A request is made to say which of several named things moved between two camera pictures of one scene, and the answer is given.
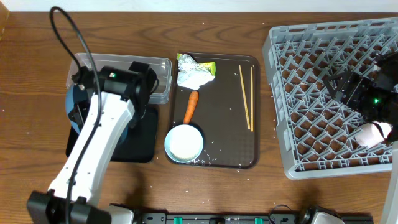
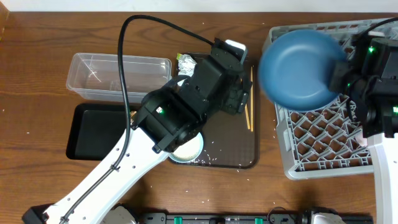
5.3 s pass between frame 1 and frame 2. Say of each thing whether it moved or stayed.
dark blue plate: moved
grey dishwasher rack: stayed
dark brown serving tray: stayed
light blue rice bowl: stayed
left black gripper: moved
